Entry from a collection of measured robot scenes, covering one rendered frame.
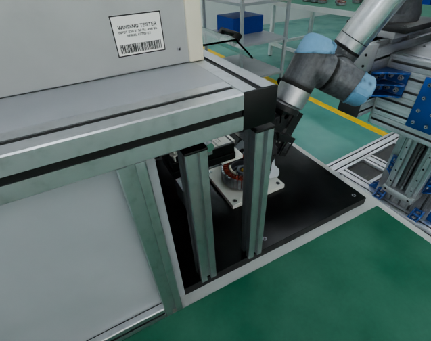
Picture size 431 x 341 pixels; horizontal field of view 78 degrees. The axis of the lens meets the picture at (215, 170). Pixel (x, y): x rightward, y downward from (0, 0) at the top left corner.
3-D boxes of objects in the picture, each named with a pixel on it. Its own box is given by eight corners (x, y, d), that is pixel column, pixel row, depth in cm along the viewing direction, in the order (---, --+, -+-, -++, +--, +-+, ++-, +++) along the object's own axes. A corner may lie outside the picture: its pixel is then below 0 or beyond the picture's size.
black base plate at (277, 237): (231, 107, 110) (231, 102, 109) (363, 203, 65) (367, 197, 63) (116, 139, 94) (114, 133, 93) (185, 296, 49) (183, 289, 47)
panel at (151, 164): (114, 132, 94) (84, 39, 75) (186, 293, 47) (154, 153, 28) (110, 132, 93) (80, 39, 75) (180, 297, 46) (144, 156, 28)
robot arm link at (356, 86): (367, 67, 65) (329, 47, 63) (385, 84, 56) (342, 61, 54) (345, 95, 70) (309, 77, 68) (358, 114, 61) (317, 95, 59)
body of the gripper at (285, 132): (284, 160, 67) (310, 116, 63) (261, 154, 62) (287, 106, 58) (266, 145, 73) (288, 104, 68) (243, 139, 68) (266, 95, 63)
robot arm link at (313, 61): (348, 47, 54) (312, 28, 53) (319, 97, 58) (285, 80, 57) (332, 47, 61) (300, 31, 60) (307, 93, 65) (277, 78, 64)
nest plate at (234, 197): (251, 157, 78) (251, 154, 77) (284, 187, 67) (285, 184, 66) (205, 174, 73) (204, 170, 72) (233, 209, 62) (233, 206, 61)
